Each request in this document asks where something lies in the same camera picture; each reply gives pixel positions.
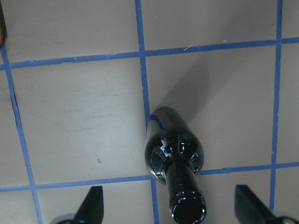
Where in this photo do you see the wooden tray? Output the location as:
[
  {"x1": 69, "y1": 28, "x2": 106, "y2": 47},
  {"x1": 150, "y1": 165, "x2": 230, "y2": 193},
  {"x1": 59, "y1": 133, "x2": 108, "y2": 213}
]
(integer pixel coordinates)
[{"x1": 0, "y1": 2, "x2": 7, "y2": 46}]

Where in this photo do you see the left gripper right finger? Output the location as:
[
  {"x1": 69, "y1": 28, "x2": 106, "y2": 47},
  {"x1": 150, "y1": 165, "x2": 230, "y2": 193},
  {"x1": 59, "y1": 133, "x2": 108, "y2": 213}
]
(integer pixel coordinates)
[{"x1": 235, "y1": 185, "x2": 276, "y2": 224}]

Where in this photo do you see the dark wine bottle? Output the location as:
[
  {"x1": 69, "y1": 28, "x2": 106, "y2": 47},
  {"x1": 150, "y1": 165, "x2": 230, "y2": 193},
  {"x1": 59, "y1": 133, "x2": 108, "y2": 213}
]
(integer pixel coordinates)
[{"x1": 144, "y1": 107, "x2": 206, "y2": 224}]

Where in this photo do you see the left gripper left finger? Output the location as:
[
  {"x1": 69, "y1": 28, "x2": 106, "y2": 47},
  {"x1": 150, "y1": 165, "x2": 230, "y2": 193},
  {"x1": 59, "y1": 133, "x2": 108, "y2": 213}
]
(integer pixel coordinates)
[{"x1": 74, "y1": 186, "x2": 104, "y2": 224}]

